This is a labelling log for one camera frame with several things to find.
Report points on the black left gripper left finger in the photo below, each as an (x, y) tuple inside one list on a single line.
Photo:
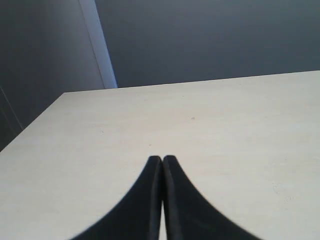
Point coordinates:
[(137, 216)]

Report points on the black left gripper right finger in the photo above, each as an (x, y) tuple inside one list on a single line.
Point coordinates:
[(188, 215)]

